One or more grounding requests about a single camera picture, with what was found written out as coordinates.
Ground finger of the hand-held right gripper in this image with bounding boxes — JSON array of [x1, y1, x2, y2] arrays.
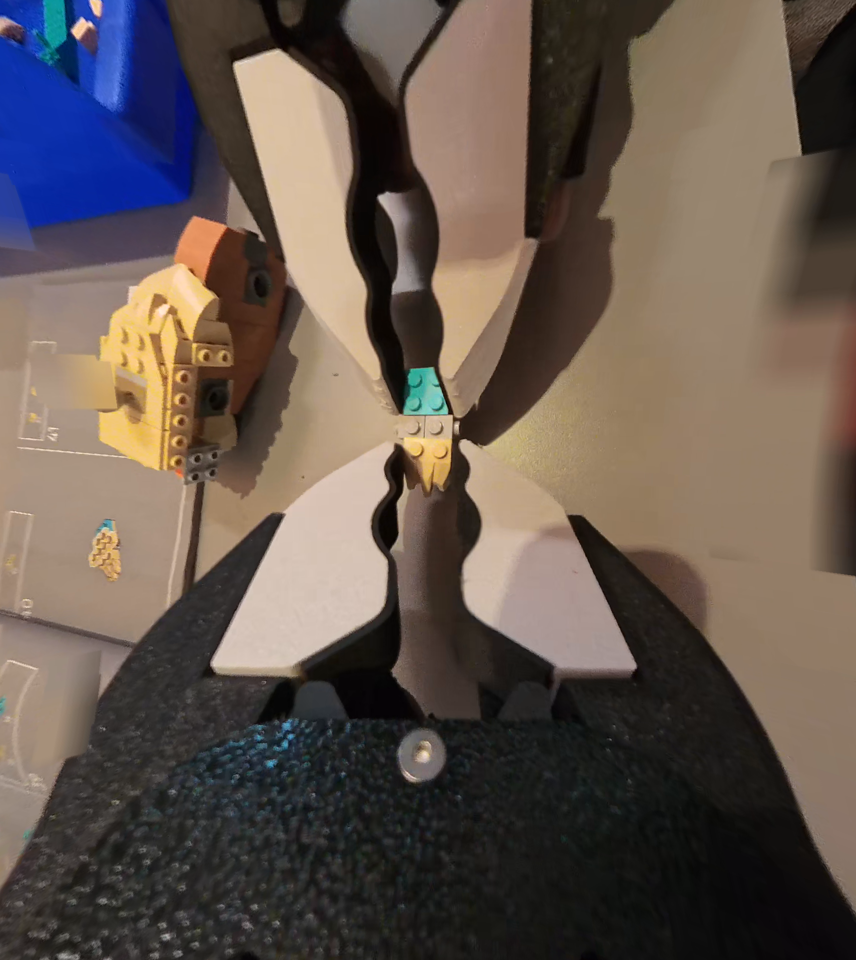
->
[[400, 0, 543, 420], [231, 45, 402, 415]]

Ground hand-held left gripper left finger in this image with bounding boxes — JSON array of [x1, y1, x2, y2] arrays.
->
[[210, 442, 406, 674]]

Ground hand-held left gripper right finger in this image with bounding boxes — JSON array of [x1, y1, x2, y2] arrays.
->
[[460, 442, 639, 681]]

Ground large blue plastic bin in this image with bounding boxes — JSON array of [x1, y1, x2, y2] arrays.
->
[[0, 0, 200, 250]]

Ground teal square brick plate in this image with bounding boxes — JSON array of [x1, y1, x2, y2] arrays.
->
[[400, 367, 453, 417]]

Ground grey desk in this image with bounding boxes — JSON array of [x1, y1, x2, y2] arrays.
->
[[191, 0, 856, 939]]

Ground person's right hand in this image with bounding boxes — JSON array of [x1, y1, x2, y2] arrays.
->
[[529, 180, 576, 240]]

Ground green plant brick piece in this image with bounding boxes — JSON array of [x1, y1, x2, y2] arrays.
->
[[34, 0, 82, 80]]

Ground loose small tan brick pieces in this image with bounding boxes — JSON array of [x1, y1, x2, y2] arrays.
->
[[0, 0, 102, 55]]

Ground tan brown brick ship model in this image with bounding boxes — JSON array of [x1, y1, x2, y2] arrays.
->
[[96, 216, 290, 486]]

